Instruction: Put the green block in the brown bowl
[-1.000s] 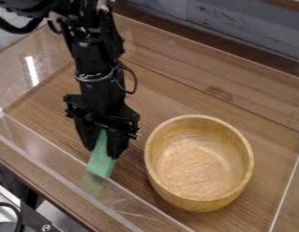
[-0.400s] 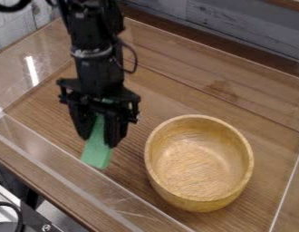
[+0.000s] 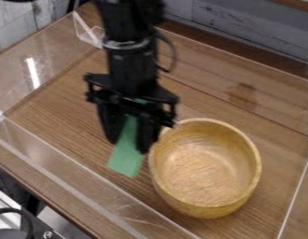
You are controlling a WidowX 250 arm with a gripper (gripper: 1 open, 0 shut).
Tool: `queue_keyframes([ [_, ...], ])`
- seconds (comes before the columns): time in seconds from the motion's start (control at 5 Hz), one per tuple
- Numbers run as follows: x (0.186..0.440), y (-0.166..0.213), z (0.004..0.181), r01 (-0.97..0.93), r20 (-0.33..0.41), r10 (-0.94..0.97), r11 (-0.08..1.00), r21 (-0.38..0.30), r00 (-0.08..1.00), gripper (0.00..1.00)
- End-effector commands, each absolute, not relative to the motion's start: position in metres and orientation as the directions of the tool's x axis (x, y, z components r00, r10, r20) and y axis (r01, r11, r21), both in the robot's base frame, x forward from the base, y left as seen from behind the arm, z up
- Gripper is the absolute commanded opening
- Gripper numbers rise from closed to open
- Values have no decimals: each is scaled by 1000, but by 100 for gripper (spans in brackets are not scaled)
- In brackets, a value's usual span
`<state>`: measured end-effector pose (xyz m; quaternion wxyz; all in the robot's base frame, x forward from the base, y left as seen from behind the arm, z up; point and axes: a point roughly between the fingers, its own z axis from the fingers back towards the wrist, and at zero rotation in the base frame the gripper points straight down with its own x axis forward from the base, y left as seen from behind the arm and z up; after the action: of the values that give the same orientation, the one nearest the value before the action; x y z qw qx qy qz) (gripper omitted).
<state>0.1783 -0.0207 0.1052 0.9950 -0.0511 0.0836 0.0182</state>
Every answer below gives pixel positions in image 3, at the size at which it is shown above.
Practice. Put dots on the green rectangular block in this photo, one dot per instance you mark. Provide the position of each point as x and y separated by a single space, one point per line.
126 159

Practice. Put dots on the black metal bracket with bolt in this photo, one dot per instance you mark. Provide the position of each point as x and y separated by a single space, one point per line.
42 231

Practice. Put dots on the brown wooden bowl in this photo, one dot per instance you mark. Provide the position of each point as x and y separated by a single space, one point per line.
205 167

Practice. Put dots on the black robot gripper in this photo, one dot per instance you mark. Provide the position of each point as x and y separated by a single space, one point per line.
127 90

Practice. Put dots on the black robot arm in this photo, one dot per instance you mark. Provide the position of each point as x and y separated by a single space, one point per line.
129 21

